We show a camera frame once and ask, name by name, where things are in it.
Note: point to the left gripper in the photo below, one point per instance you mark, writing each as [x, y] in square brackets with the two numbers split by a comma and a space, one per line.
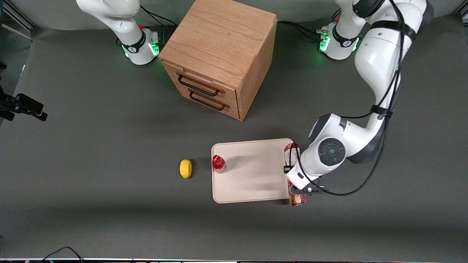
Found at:
[294, 190]

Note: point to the red plaid cookie box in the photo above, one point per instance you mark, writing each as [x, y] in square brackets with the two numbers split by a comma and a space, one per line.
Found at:
[297, 200]

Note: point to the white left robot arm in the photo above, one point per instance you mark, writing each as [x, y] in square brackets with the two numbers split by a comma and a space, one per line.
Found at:
[380, 47]

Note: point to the white rectangular tray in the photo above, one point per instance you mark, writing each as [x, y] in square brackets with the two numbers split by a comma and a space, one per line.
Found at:
[252, 171]

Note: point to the red capped small bottle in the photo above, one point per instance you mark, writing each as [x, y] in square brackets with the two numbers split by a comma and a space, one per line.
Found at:
[218, 163]

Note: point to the yellow lemon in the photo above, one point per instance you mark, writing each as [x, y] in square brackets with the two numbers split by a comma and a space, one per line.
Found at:
[185, 168]

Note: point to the wooden drawer cabinet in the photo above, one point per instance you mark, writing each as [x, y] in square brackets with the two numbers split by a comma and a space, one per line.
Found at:
[219, 40]

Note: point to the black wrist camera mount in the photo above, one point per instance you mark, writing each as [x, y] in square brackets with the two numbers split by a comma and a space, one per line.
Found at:
[309, 190]

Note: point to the black camera stand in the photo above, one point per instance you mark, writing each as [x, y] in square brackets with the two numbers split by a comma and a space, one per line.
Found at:
[25, 106]

